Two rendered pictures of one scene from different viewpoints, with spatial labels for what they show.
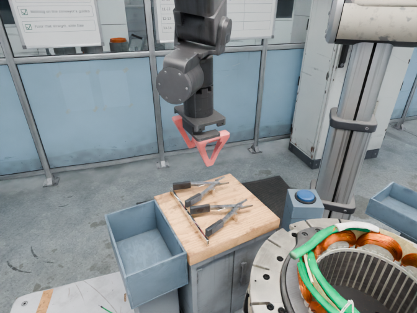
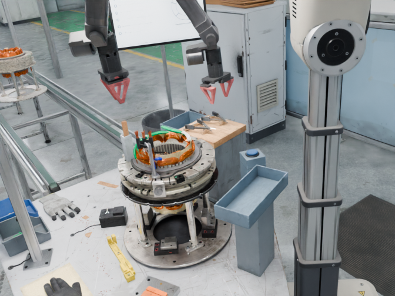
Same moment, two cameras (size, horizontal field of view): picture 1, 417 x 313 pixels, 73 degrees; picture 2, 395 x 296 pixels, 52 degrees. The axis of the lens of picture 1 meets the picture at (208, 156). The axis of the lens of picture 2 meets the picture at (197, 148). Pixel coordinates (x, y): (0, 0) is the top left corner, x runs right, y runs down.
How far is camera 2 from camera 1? 1.40 m
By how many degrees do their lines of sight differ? 65
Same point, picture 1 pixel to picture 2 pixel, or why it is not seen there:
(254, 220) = (207, 137)
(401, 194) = (283, 181)
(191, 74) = (190, 54)
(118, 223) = (192, 118)
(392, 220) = (248, 179)
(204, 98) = (209, 68)
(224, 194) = (223, 127)
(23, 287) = not seen: hidden behind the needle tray
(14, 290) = not seen: hidden behind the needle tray
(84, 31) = not seen: outside the picture
